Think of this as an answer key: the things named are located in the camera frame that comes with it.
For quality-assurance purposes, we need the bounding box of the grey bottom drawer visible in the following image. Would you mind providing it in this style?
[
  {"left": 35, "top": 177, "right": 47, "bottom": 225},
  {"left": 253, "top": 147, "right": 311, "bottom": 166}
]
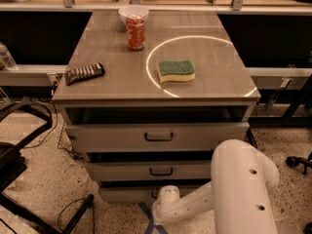
[{"left": 98, "top": 182, "right": 199, "bottom": 203}]

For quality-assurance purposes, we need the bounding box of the grey drawer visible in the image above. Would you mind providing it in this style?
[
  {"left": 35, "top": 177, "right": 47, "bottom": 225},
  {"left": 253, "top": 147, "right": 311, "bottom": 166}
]
[
  {"left": 65, "top": 123, "right": 249, "bottom": 153},
  {"left": 98, "top": 182, "right": 199, "bottom": 203},
  {"left": 86, "top": 160, "right": 211, "bottom": 181}
]

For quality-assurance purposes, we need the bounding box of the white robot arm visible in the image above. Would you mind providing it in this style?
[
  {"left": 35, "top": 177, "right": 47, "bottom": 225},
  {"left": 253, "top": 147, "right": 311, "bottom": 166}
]
[{"left": 152, "top": 139, "right": 280, "bottom": 234}]

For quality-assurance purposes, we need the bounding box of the grey wooden drawer cabinet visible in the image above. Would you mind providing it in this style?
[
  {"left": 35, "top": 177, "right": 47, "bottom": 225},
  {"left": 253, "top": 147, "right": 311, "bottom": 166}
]
[{"left": 54, "top": 11, "right": 260, "bottom": 194}]

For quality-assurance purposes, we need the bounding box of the grey middle drawer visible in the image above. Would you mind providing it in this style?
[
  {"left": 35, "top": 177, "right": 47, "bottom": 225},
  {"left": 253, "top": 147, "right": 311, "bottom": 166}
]
[{"left": 86, "top": 160, "right": 211, "bottom": 181}]

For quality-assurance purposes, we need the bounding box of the grey top drawer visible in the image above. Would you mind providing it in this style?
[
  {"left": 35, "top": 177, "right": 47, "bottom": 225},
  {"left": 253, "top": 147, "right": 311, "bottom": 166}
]
[{"left": 65, "top": 123, "right": 249, "bottom": 153}]

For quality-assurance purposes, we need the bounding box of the green yellow sponge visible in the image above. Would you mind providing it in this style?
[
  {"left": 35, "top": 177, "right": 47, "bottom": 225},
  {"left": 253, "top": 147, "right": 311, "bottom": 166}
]
[{"left": 158, "top": 60, "right": 195, "bottom": 83}]

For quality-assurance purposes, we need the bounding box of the dark snack bar packet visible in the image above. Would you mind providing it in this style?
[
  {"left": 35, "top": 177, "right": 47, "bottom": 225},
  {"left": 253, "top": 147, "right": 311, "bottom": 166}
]
[{"left": 64, "top": 62, "right": 105, "bottom": 86}]

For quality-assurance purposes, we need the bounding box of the orange soda can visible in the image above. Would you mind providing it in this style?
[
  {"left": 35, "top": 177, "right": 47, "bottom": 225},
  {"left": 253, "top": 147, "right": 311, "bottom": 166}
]
[{"left": 126, "top": 14, "right": 145, "bottom": 51}]

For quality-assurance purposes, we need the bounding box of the white bowl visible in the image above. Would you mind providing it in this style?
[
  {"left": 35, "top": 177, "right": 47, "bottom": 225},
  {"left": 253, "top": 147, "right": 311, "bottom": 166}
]
[{"left": 118, "top": 5, "right": 149, "bottom": 23}]

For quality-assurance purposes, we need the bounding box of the blue tape cross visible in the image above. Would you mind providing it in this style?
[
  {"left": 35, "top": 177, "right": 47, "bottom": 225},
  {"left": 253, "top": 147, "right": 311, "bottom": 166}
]
[{"left": 138, "top": 202, "right": 169, "bottom": 234}]

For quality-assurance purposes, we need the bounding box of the black chair caster base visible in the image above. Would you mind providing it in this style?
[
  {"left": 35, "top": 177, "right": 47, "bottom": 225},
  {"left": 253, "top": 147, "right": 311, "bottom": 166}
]
[{"left": 286, "top": 152, "right": 312, "bottom": 175}]

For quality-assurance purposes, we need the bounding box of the clear plastic water bottle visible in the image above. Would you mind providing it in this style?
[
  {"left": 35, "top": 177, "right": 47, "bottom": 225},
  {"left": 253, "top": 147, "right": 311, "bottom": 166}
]
[{"left": 0, "top": 43, "right": 19, "bottom": 70}]

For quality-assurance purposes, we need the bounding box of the black floor cable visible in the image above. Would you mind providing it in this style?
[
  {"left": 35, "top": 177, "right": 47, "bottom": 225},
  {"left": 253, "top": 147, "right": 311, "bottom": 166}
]
[{"left": 57, "top": 198, "right": 96, "bottom": 234}]

